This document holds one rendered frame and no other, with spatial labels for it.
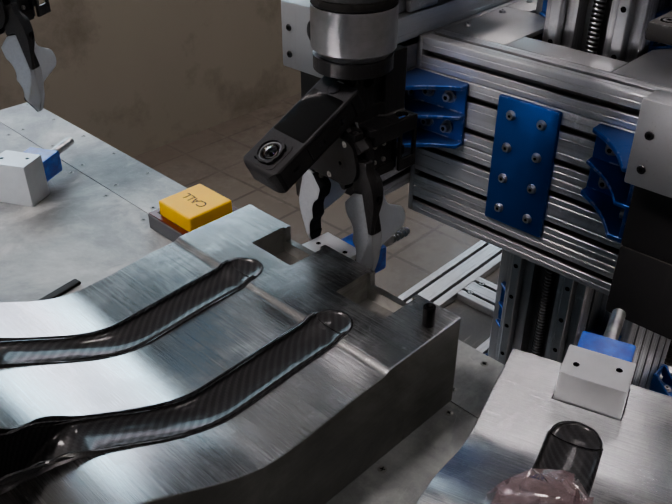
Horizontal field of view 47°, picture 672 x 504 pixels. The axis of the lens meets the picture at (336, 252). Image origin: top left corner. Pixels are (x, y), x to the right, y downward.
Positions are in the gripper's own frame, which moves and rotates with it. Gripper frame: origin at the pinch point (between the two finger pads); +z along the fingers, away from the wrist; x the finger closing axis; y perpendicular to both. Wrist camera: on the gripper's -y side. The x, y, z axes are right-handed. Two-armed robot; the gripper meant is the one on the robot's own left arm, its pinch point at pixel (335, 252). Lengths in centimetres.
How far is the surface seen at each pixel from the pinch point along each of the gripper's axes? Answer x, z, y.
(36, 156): 39.4, -0.8, -12.8
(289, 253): 1.0, -1.7, -5.2
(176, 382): -8.9, -3.7, -24.2
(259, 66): 197, 67, 142
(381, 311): -11.3, -1.6, -5.3
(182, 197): 21.4, 0.9, -4.0
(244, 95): 196, 77, 133
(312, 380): -15.6, -3.9, -17.0
